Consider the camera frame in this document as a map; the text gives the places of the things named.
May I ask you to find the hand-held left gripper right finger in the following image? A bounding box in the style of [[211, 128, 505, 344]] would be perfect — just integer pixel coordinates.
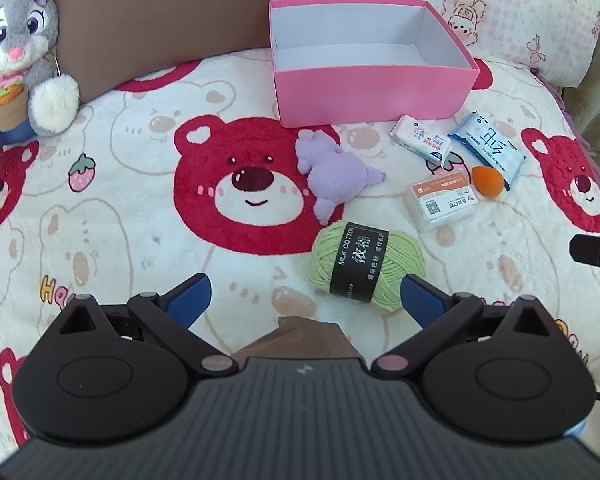
[[370, 273, 552, 381]]

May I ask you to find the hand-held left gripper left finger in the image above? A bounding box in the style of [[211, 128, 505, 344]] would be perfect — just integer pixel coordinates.
[[55, 272, 236, 379]]

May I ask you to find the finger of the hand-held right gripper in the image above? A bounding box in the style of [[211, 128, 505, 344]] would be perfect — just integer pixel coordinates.
[[569, 234, 600, 298]]

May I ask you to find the clear box with orange label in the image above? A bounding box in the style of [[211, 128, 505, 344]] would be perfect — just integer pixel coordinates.
[[407, 172, 480, 232]]

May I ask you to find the green yarn ball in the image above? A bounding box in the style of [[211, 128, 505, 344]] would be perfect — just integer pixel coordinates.
[[307, 221, 427, 311]]

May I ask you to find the orange makeup sponge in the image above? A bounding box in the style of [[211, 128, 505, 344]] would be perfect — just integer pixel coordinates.
[[471, 166, 507, 197]]

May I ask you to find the blue wet wipes packet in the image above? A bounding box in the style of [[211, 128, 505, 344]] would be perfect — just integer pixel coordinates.
[[447, 110, 527, 192]]

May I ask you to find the purple plush toy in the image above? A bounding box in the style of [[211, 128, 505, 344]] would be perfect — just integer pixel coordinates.
[[294, 129, 387, 226]]

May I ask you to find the white tissue packet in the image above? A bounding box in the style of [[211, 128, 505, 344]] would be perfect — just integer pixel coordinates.
[[390, 115, 453, 166]]

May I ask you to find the pink cardboard box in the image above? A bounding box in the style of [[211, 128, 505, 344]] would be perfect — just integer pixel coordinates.
[[268, 0, 481, 129]]

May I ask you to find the bear printed blanket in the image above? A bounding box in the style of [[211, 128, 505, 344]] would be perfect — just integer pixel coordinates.
[[0, 47, 600, 461]]

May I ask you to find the brown cloth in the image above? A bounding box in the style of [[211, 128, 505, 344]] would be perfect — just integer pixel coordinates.
[[230, 315, 363, 361]]

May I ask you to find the pink checked pillow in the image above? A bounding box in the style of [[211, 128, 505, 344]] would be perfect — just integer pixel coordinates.
[[357, 0, 600, 88]]

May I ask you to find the brown pillow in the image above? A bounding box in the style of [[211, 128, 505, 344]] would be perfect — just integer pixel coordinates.
[[50, 0, 363, 106]]

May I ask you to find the grey rabbit plush toy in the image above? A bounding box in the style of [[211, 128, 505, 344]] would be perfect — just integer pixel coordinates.
[[0, 0, 81, 180]]

